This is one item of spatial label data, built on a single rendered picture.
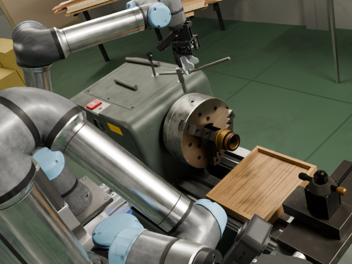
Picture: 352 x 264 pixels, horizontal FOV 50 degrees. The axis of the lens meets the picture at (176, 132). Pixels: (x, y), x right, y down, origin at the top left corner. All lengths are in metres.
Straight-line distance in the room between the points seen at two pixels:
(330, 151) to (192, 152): 1.66
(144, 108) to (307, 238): 0.82
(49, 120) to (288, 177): 1.14
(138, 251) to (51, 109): 0.29
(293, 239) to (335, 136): 1.96
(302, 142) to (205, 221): 2.51
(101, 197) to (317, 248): 0.75
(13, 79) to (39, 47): 5.00
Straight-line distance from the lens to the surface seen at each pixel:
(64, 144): 0.70
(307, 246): 1.29
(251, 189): 1.60
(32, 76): 1.34
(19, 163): 0.67
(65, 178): 1.34
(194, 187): 1.72
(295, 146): 3.14
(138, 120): 1.58
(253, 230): 0.44
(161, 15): 1.21
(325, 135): 3.21
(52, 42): 1.17
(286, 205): 1.34
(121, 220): 0.95
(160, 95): 1.67
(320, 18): 4.87
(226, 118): 1.62
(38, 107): 0.69
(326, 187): 1.20
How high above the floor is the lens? 2.01
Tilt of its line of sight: 33 degrees down
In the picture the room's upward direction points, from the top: 22 degrees counter-clockwise
